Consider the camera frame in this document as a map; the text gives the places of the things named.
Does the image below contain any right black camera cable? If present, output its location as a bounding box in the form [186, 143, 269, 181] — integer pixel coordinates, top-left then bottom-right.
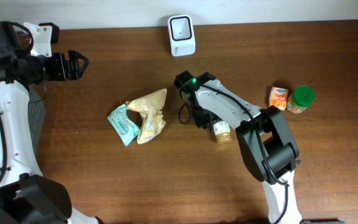
[178, 90, 195, 124]

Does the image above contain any green lidded jar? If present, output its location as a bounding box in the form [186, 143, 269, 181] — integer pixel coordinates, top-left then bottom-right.
[287, 85, 315, 114]

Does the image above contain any white cream tube gold cap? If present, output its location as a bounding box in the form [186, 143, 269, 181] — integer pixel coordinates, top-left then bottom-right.
[213, 121, 232, 144]

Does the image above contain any small orange carton box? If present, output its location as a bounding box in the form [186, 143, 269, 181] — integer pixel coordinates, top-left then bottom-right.
[268, 86, 288, 111]

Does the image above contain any beige paper bag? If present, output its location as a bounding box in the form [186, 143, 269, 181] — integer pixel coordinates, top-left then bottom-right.
[126, 88, 167, 144]

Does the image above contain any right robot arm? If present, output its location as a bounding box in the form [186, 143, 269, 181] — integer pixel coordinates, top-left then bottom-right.
[173, 71, 306, 224]

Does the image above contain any white barcode scanner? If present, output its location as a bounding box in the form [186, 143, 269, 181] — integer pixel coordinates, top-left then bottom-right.
[167, 15, 196, 57]

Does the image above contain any teal wet wipes pack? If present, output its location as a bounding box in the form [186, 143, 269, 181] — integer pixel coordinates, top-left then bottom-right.
[107, 104, 140, 146]

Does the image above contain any grey plastic mesh basket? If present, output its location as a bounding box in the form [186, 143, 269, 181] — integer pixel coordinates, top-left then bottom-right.
[0, 86, 47, 194]

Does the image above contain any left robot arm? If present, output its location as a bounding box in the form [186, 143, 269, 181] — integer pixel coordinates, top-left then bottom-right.
[0, 21, 100, 223]

